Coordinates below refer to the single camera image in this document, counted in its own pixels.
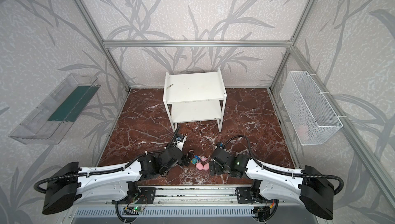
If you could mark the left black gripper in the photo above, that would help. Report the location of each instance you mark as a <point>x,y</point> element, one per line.
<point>184,159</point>

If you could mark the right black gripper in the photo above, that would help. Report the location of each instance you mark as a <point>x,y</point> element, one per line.
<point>213,163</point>

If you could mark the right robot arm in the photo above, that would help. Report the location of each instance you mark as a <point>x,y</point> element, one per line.
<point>316,191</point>

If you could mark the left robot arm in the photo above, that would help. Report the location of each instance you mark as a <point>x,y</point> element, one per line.
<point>118,183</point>

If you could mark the white two-tier metal shelf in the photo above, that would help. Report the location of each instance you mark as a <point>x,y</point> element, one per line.
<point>195,97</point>

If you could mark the pink pig toy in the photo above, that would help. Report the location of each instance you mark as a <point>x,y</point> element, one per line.
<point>206,167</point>
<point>199,166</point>

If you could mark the green circuit board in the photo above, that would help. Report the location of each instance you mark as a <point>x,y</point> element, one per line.
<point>133,210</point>

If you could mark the pink toy in basket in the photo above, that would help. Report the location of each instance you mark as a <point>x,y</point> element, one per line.
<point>303,133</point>

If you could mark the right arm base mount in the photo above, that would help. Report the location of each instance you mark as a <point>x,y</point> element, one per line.
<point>246,196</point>

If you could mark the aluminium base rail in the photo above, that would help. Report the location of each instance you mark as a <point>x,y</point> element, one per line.
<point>187,195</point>

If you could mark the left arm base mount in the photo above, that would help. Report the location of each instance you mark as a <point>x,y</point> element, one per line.
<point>145,195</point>

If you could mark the white wire mesh basket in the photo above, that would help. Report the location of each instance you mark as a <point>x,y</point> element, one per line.
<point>306,104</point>

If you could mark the clear plastic wall bin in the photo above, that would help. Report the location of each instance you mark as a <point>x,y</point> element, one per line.
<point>51,120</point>

